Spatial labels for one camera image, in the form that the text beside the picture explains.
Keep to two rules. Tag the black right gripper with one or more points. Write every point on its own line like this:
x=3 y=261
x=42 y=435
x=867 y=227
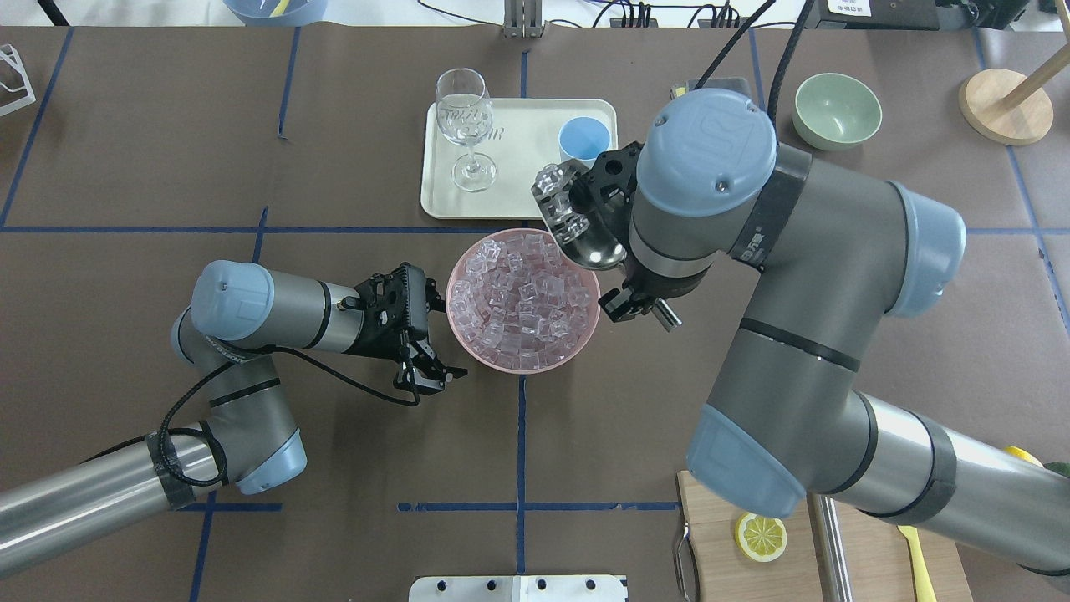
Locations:
x=623 y=304

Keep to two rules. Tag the clear wine glass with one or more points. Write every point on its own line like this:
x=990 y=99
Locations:
x=465 y=118

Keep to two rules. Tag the yellow plastic fork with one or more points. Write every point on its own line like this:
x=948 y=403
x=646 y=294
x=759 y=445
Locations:
x=280 y=9

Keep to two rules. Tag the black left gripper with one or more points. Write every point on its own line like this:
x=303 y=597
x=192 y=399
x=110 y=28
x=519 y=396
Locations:
x=378 y=341

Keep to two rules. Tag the pink bowl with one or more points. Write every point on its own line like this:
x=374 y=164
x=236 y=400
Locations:
x=523 y=301

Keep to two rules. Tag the cream bear tray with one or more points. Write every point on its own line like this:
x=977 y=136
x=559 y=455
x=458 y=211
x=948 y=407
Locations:
x=523 y=141

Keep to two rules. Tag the wooden cutting board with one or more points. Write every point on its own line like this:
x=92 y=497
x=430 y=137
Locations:
x=875 y=554

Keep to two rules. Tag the light blue cup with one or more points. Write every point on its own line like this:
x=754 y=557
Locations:
x=583 y=139

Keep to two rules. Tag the yellow plastic knife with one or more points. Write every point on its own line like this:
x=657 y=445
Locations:
x=921 y=578

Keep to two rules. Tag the clear ice cubes pile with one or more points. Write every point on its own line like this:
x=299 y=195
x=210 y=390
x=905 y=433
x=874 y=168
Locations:
x=522 y=301

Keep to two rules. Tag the metal ice scoop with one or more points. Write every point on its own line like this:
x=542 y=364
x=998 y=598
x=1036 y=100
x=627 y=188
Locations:
x=600 y=250

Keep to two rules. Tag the green bowl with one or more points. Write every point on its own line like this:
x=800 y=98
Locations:
x=834 y=112

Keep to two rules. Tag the green avocado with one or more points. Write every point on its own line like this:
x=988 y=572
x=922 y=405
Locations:
x=1061 y=468

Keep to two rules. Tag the whole yellow lemon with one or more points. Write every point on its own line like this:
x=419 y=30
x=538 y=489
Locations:
x=1023 y=455

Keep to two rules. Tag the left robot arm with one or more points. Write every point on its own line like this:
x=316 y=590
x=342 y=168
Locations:
x=241 y=315

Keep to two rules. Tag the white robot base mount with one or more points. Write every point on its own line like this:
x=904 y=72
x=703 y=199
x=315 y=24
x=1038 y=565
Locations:
x=553 y=587

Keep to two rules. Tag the white wire cup rack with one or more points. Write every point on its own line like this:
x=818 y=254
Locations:
x=16 y=87

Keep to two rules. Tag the lemon half slice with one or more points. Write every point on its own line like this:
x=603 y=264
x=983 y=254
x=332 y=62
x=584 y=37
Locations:
x=761 y=539

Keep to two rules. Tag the grey folded cloth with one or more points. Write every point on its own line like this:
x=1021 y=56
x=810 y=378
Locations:
x=732 y=83

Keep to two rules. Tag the wooden mug tree stand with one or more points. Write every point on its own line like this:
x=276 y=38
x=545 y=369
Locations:
x=1009 y=107

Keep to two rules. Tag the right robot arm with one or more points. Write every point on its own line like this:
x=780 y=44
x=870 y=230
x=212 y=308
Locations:
x=836 y=251

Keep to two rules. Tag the aluminium frame post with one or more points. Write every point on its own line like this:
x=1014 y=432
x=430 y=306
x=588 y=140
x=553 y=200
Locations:
x=523 y=19

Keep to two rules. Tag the blue bowl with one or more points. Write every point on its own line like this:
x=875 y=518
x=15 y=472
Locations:
x=299 y=13

